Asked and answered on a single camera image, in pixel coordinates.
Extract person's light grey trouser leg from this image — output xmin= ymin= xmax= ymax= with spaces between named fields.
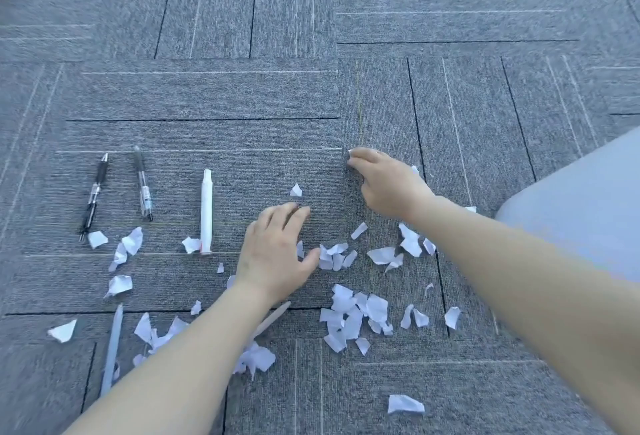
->
xmin=495 ymin=125 xmax=640 ymax=286

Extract person's right forearm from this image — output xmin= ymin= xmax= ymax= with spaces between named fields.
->
xmin=407 ymin=194 xmax=640 ymax=435

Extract slim white red print pen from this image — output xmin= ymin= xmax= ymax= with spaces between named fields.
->
xmin=252 ymin=300 xmax=292 ymax=340

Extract person's left hand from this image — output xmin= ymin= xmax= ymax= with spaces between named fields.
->
xmin=233 ymin=202 xmax=321 ymax=303

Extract person's left forearm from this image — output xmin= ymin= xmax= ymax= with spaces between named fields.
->
xmin=62 ymin=282 xmax=281 ymax=435

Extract clear barrel grey grip pen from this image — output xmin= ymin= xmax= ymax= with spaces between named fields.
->
xmin=132 ymin=145 xmax=155 ymax=223

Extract white paper scraps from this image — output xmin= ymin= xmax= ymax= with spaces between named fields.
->
xmin=47 ymin=164 xmax=479 ymax=416

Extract thick white marker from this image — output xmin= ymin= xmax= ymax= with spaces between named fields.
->
xmin=199 ymin=168 xmax=215 ymax=256

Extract black grip pen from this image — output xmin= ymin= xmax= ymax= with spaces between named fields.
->
xmin=78 ymin=152 xmax=110 ymax=243

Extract person's right hand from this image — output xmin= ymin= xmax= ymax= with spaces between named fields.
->
xmin=346 ymin=147 xmax=436 ymax=223

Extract translucent grey pen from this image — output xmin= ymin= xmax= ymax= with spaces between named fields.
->
xmin=99 ymin=303 xmax=125 ymax=398

